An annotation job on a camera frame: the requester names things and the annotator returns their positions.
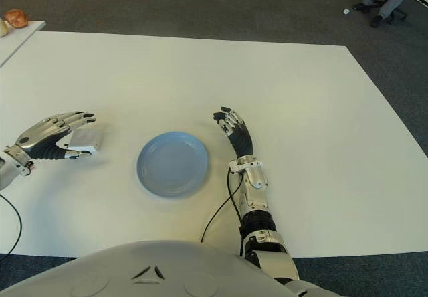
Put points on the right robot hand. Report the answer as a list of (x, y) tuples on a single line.
[(242, 140)]

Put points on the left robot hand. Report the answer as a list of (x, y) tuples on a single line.
[(36, 136)]

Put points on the white charger block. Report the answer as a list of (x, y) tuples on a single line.
[(87, 138)]

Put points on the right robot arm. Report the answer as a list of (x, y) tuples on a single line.
[(257, 176)]

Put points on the blue round plate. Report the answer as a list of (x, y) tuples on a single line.
[(172, 165)]

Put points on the white side table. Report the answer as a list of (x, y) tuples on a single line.
[(16, 41)]

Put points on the cream round bun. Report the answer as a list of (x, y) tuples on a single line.
[(3, 28)]

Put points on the reddish brown bread roll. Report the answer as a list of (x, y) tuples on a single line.
[(16, 18)]

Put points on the grey robot torso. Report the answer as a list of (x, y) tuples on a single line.
[(150, 267)]

